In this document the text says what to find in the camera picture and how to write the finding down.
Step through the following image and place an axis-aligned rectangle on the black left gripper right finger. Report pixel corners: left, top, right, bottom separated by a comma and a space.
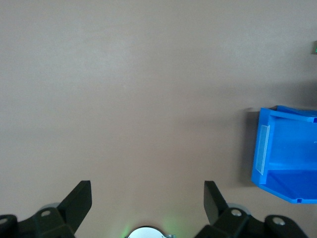
195, 180, 310, 238

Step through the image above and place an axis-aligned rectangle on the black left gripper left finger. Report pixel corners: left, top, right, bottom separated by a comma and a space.
0, 180, 92, 238

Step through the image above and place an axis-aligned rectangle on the blue plastic storage bin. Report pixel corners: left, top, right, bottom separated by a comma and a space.
250, 105, 317, 204

